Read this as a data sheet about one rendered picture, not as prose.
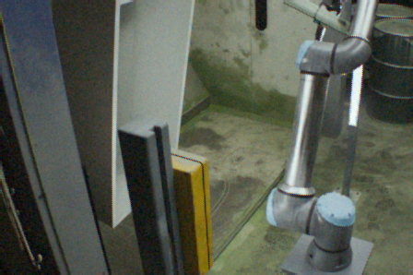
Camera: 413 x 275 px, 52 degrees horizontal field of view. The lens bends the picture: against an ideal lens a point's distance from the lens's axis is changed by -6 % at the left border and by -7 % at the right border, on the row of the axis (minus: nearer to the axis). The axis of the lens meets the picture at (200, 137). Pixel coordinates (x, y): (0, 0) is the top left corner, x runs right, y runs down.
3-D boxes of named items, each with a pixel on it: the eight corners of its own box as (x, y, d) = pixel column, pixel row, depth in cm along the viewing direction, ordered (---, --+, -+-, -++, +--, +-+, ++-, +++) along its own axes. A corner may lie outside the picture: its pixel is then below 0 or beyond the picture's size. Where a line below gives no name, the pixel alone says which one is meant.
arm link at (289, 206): (302, 240, 166) (336, 41, 154) (260, 228, 174) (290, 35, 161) (312, 229, 180) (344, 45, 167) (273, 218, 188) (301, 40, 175)
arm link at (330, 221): (346, 255, 162) (352, 220, 154) (303, 244, 170) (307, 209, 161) (355, 231, 174) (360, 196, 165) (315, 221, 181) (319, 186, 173)
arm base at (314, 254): (358, 247, 178) (361, 230, 174) (344, 278, 165) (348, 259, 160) (316, 234, 188) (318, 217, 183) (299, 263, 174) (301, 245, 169)
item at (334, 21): (342, 49, 198) (354, 20, 177) (338, 56, 197) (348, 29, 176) (253, 2, 210) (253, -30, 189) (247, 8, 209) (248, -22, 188)
